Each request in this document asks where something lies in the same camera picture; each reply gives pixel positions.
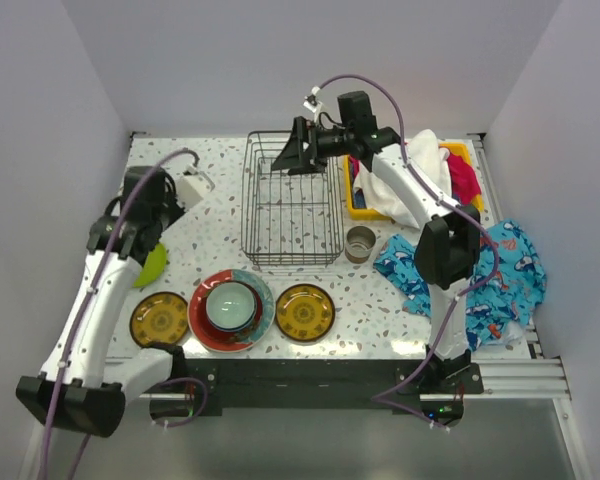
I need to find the light blue bowl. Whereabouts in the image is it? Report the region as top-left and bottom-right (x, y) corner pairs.
(205, 281), (256, 332)

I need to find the left yellow patterned plate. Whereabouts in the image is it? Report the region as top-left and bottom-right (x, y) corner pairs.
(129, 292), (189, 347)

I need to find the white towel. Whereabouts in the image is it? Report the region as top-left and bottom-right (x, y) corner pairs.
(353, 129), (452, 228)

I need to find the blue patterned cloth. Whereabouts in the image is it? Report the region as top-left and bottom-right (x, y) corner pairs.
(373, 219), (547, 351)

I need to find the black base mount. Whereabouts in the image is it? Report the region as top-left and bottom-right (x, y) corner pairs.
(128, 357), (484, 426)

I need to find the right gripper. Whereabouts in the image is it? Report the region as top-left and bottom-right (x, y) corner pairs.
(270, 117), (353, 178)

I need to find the metal cup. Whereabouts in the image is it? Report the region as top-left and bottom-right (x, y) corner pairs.
(344, 225), (376, 264)

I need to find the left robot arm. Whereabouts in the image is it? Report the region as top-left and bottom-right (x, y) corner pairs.
(16, 166), (187, 438)

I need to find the yellow plastic bin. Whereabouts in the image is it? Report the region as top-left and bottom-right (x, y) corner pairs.
(343, 139), (482, 230)

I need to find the red and blue plate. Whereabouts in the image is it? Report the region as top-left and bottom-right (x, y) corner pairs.
(188, 269), (275, 353)

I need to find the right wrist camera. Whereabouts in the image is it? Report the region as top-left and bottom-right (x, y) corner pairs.
(303, 86), (324, 117)

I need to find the red bowl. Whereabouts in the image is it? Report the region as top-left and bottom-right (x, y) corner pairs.
(197, 282), (262, 344)

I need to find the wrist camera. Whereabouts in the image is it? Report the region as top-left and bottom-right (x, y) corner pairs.
(303, 86), (324, 117)
(175, 171), (215, 211)

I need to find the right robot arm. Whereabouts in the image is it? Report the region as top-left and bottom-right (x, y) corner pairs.
(272, 91), (481, 393)

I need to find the yellow patterned plate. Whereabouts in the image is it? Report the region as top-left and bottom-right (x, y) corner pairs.
(275, 283), (336, 344)
(129, 292), (189, 347)

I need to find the wire dish rack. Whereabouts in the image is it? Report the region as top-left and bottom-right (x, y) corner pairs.
(240, 130), (344, 267)

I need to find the right yellow patterned plate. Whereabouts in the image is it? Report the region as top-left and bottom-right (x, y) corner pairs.
(275, 283), (336, 344)

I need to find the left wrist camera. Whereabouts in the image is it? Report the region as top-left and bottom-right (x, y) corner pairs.
(175, 171), (215, 211)

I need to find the red cloth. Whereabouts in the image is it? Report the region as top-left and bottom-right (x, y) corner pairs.
(447, 153), (481, 205)

